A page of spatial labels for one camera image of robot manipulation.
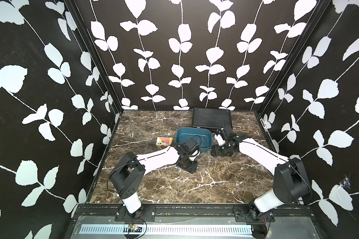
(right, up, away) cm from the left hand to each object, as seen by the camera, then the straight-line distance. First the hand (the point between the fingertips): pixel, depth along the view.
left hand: (194, 167), depth 84 cm
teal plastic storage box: (+8, +16, +21) cm, 27 cm away
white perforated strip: (-14, -26, -13) cm, 32 cm away
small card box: (-20, +12, +18) cm, 29 cm away
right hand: (+12, +9, +5) cm, 15 cm away
